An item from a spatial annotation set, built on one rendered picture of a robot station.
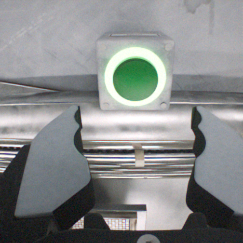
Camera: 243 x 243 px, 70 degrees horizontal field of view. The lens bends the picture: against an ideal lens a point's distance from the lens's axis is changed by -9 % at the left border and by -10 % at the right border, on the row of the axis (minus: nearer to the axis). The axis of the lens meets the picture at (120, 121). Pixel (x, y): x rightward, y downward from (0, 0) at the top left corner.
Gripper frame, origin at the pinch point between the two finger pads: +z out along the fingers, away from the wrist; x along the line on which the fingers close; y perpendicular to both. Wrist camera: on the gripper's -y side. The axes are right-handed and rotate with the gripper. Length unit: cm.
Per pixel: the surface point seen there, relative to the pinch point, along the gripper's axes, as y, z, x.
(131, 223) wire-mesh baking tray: 24.7, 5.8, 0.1
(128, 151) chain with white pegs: 13.3, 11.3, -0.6
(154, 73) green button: -0.9, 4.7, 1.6
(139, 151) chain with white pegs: 12.2, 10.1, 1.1
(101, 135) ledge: 8.7, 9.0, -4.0
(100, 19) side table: -5.1, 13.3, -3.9
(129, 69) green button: -1.2, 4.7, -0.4
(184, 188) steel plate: 24.5, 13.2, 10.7
